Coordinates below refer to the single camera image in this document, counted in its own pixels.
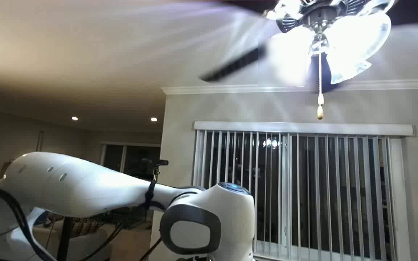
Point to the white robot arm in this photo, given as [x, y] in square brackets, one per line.
[73, 183]

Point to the ceiling fan light hub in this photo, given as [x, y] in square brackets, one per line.
[319, 19]

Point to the white blinds valance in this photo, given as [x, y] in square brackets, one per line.
[305, 128]

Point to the black stand pole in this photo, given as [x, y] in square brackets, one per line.
[65, 239]

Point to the dark background window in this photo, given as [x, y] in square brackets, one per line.
[131, 161]

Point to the white vertical window blinds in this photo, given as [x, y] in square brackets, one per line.
[316, 193]

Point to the dark ceiling fan blade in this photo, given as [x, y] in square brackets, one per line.
[414, 10]
[253, 5]
[239, 60]

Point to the frosted glass lamp shade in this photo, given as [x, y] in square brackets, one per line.
[356, 44]
[291, 55]
[287, 7]

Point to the recessed ceiling light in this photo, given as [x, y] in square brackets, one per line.
[155, 119]
[75, 118]

